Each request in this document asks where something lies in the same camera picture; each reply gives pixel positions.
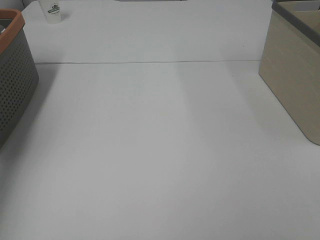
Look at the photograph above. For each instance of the white paper cup green logo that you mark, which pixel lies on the white paper cup green logo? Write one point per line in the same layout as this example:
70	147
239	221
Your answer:
51	11

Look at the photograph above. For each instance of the grey perforated basket orange rim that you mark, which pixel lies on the grey perforated basket orange rim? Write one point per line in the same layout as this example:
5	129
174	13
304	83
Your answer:
18	74

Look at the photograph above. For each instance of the beige storage bin grey rim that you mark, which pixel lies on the beige storage bin grey rim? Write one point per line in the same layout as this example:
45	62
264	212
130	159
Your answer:
290	63

